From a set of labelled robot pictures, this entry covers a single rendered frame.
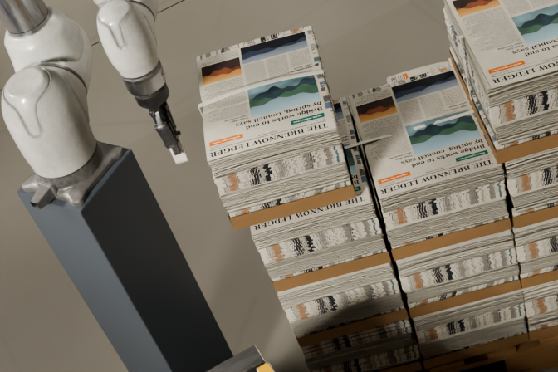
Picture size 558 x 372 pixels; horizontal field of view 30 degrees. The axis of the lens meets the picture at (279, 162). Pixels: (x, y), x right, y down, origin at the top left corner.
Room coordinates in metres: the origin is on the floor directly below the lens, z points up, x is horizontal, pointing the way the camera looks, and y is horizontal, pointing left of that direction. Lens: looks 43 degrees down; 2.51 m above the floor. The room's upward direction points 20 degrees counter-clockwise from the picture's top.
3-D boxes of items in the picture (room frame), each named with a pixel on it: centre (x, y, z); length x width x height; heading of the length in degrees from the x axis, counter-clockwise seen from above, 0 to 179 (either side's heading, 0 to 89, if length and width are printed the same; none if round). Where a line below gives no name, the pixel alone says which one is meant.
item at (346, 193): (1.71, 0.00, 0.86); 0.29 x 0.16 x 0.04; 83
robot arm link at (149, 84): (1.83, 0.21, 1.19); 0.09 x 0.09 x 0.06
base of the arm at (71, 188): (1.83, 0.46, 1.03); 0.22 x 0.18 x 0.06; 136
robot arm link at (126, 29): (1.84, 0.21, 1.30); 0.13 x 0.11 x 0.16; 169
